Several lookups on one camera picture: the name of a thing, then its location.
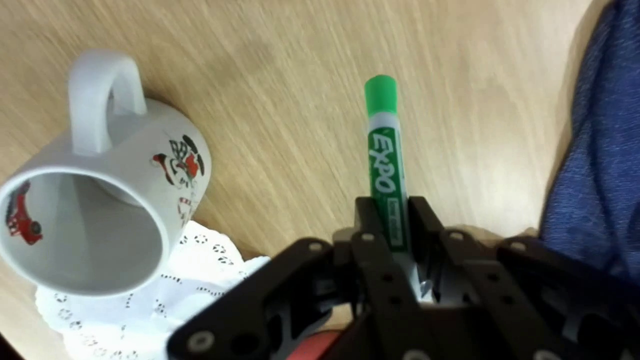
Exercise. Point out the green Expo marker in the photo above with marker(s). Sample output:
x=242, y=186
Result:
x=384, y=159

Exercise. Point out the white ceramic mug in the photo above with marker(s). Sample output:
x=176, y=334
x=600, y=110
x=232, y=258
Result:
x=100, y=208

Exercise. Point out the orange cloth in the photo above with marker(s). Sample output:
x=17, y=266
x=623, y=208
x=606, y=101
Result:
x=314, y=347

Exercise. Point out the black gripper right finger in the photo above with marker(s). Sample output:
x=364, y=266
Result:
x=476, y=308

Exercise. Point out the round wooden table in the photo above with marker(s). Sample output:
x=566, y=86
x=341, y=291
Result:
x=276, y=90

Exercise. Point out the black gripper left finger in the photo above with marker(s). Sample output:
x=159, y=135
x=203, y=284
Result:
x=388, y=321

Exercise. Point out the blue cloth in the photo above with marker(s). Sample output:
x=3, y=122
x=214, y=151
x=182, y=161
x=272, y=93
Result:
x=592, y=211

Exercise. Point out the white paper doily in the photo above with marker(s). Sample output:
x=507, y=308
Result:
x=136, y=324

